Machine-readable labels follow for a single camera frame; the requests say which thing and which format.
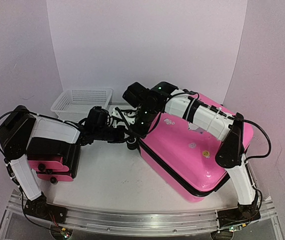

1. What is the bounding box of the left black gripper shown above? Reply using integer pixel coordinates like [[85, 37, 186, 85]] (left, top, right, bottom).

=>
[[93, 125, 134, 144]]

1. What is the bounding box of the pink hard-shell suitcase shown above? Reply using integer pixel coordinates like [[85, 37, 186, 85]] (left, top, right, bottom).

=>
[[126, 92, 255, 204]]

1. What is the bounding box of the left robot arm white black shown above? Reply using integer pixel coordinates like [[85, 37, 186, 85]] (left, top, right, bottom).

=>
[[0, 105, 128, 219]]

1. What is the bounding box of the white plastic mesh basket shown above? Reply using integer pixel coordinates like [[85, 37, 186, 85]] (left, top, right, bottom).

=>
[[50, 88, 113, 122]]

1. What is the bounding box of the pink and black folded case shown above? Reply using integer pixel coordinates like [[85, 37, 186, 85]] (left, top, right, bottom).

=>
[[26, 137, 81, 184]]

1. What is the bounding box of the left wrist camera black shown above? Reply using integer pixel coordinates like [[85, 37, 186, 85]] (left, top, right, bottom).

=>
[[84, 106, 109, 133]]

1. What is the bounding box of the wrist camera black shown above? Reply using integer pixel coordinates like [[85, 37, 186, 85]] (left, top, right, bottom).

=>
[[122, 82, 150, 108], [84, 106, 109, 133]]

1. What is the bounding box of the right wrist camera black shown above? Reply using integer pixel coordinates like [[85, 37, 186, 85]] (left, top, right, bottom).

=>
[[122, 82, 150, 108]]

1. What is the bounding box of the curved aluminium rail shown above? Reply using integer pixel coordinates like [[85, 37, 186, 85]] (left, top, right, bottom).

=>
[[6, 188, 277, 232]]

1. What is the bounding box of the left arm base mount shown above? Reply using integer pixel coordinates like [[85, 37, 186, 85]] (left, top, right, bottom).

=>
[[23, 193, 67, 224]]

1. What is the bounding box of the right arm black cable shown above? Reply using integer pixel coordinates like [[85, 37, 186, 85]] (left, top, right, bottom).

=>
[[242, 118, 272, 160]]

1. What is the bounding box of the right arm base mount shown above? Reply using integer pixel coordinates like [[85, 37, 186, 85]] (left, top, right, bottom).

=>
[[216, 197, 261, 230]]

